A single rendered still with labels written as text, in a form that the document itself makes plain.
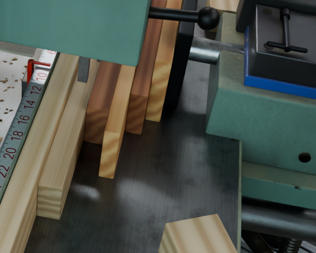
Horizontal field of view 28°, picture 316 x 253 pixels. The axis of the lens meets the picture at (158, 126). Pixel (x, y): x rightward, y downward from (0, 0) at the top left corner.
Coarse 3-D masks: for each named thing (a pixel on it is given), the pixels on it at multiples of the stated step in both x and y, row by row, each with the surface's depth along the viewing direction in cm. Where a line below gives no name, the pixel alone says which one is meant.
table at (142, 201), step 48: (192, 96) 67; (96, 144) 60; (144, 144) 61; (192, 144) 62; (240, 144) 63; (96, 192) 55; (144, 192) 56; (192, 192) 57; (240, 192) 58; (288, 192) 65; (48, 240) 51; (96, 240) 52; (144, 240) 52; (240, 240) 54
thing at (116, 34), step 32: (0, 0) 50; (32, 0) 50; (64, 0) 49; (96, 0) 49; (128, 0) 49; (0, 32) 52; (32, 32) 52; (64, 32) 51; (96, 32) 51; (128, 32) 50; (128, 64) 53
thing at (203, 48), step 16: (192, 0) 63; (192, 32) 59; (176, 48) 60; (192, 48) 64; (208, 48) 64; (224, 48) 64; (240, 48) 64; (176, 64) 61; (176, 80) 62; (176, 96) 64
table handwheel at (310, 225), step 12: (252, 204) 67; (264, 204) 67; (276, 204) 68; (252, 216) 67; (264, 216) 67; (276, 216) 67; (288, 216) 67; (300, 216) 67; (312, 216) 67; (252, 228) 67; (264, 228) 67; (276, 228) 67; (288, 228) 67; (300, 228) 67; (312, 228) 67; (312, 240) 68
